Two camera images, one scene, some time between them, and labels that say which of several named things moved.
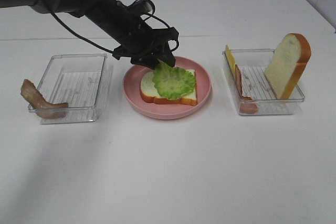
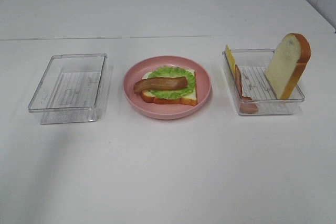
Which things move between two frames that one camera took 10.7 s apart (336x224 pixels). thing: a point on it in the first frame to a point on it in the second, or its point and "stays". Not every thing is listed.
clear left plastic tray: (75, 79) stays
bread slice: (149, 93) stays
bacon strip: (43, 108) to (160, 83)
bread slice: (287, 64) stays
